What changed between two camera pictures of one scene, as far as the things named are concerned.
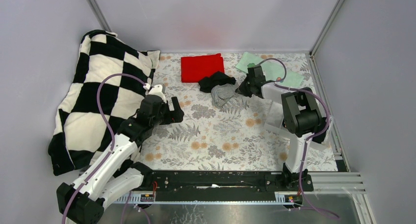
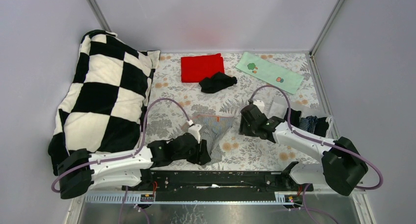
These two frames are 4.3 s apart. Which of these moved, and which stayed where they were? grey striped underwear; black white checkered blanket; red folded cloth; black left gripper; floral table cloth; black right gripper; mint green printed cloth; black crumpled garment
Moved: black right gripper; black left gripper; grey striped underwear
Stayed: floral table cloth; black crumpled garment; red folded cloth; black white checkered blanket; mint green printed cloth
